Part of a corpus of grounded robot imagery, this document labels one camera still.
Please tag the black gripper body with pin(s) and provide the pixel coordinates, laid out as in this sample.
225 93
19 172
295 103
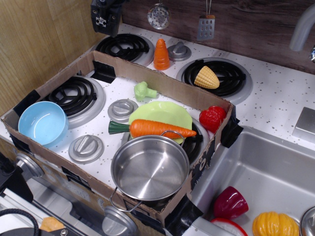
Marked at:
106 4

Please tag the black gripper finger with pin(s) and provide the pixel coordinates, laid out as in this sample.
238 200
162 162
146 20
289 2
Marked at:
97 21
113 18

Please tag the orange toy carrot green stem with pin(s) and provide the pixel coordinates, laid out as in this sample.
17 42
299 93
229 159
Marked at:
142 127

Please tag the orange toy cone carrot top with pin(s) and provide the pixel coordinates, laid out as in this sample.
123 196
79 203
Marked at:
161 57

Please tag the light green plastic plate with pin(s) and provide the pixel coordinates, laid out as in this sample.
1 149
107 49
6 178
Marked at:
166 112

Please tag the red rimmed white plate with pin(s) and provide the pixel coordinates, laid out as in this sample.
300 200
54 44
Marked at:
229 226

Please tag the black back left burner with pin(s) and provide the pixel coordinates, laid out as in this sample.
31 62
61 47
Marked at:
130 47

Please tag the black burner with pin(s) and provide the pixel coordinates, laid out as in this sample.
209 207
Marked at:
130 47
81 98
193 146
222 77

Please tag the hanging silver strainer spoon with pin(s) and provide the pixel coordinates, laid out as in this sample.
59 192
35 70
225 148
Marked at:
158 16

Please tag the silver stove knob back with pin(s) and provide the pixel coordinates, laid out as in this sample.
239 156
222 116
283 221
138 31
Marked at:
179 52

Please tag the silver stove knob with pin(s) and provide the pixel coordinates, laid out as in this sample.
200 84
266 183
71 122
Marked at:
86 149
120 110
179 52

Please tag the green toy broccoli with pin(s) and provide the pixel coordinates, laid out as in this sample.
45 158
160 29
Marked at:
142 91

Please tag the black front left burner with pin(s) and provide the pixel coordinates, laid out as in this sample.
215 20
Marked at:
81 98

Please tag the hanging silver spatula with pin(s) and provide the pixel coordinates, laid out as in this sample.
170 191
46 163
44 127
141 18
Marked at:
206 24

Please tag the silver stove knob centre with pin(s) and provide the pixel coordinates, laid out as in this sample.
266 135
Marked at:
120 110

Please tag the yellow toy corn cob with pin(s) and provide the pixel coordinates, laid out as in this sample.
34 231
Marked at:
207 79

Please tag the light blue plastic bowl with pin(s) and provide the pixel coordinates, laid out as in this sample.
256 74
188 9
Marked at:
44 122

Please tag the silver stove knob front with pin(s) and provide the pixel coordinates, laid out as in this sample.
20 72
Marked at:
86 149

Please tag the black back right burner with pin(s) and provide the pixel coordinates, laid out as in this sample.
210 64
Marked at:
222 77

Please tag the red toy strawberry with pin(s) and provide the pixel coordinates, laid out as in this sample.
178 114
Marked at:
212 118

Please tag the black front right burner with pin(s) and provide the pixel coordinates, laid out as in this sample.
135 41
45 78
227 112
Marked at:
193 146

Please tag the stainless steel pot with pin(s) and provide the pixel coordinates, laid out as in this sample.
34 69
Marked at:
150 169

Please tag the brown cardboard fence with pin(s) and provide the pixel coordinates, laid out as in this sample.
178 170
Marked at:
179 213

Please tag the silver oven knob left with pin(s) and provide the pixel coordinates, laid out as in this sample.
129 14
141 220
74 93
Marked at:
29 168

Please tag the silver oven knob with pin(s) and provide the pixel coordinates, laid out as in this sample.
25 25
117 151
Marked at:
116 223
29 168

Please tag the black device lower left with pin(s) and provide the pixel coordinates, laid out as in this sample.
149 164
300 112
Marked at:
11 178

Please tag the grey faucet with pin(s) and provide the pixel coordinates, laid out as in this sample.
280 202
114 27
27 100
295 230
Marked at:
303 29

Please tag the silver oven knob right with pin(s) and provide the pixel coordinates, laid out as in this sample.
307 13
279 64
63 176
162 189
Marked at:
116 223

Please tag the orange toy piece bottom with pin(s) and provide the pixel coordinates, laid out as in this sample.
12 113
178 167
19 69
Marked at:
50 224

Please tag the dark red toy cup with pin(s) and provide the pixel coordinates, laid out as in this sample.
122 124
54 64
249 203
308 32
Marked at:
230 204

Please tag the grey sink basin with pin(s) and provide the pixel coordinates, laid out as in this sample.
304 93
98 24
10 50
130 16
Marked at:
272 175

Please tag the yellow toy pumpkin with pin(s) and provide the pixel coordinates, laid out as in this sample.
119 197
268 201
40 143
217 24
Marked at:
274 224

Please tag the silver pot lid edge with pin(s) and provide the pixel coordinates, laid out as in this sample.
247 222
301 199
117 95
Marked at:
307 223

